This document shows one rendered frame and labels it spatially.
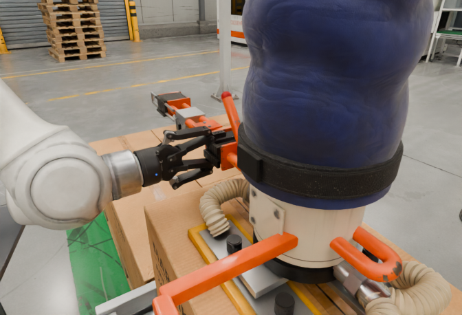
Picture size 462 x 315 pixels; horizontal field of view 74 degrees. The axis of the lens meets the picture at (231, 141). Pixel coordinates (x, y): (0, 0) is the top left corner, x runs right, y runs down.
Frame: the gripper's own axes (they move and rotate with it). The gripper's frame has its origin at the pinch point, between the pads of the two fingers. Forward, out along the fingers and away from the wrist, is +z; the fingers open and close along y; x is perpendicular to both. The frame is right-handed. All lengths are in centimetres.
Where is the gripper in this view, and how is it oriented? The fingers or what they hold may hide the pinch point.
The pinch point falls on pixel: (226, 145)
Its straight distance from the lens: 70.3
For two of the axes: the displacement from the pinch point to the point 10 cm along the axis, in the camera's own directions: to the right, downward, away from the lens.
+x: 5.1, 3.7, -7.8
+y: 0.1, 9.0, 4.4
